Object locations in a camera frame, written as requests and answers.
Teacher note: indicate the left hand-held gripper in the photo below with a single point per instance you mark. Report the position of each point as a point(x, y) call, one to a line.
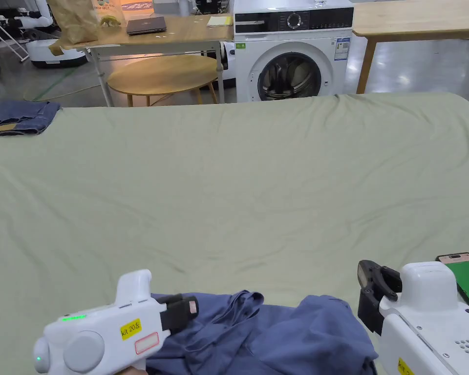
point(101, 336)

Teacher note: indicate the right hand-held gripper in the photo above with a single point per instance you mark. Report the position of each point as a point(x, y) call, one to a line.
point(430, 320)

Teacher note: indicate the blue shirt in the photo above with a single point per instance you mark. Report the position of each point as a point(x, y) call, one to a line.
point(265, 340)

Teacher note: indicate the person's left hand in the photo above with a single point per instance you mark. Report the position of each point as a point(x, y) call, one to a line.
point(137, 371)

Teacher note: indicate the bed with pale green sheet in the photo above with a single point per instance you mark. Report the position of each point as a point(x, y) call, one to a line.
point(234, 187)

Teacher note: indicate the white washing machine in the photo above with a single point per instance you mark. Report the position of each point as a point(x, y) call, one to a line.
point(293, 54)

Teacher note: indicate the folded blue jeans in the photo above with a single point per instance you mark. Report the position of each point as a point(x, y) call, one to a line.
point(19, 117)

